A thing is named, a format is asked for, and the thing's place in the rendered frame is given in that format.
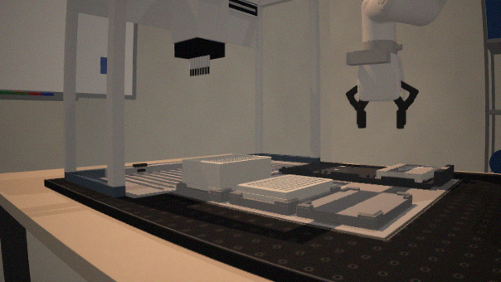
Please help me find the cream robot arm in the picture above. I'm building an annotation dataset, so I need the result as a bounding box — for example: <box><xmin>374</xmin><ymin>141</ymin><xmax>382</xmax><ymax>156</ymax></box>
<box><xmin>346</xmin><ymin>0</ymin><xmax>447</xmax><ymax>66</ymax></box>

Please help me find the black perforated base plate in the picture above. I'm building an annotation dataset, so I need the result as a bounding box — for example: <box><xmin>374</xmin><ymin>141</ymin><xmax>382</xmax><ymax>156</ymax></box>
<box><xmin>44</xmin><ymin>172</ymin><xmax>501</xmax><ymax>282</ymax></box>

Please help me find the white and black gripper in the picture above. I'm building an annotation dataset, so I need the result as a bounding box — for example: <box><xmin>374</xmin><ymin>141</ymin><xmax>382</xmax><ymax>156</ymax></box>
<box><xmin>346</xmin><ymin>53</ymin><xmax>419</xmax><ymax>129</ymax></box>

